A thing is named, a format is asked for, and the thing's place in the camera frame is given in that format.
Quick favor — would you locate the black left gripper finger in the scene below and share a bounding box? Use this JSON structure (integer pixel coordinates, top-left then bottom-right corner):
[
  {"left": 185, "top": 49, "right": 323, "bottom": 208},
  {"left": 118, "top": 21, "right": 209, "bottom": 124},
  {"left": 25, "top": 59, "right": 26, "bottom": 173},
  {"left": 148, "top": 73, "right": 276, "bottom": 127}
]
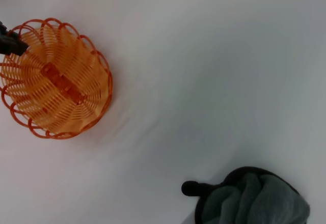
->
[{"left": 0, "top": 21, "right": 30, "bottom": 57}]

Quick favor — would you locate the orange woven plastic basket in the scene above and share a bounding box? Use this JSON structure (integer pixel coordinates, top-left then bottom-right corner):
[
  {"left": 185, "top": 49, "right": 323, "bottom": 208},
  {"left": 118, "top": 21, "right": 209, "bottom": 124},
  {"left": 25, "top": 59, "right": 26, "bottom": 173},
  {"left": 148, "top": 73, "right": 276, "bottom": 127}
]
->
[{"left": 0, "top": 17, "right": 114, "bottom": 140}]

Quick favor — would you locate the grey towel with black trim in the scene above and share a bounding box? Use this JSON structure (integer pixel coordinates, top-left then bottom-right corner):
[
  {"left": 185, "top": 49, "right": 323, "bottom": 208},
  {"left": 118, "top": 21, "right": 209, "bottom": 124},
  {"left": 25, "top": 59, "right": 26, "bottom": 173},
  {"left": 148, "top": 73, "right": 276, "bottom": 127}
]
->
[{"left": 181, "top": 166, "right": 311, "bottom": 224}]

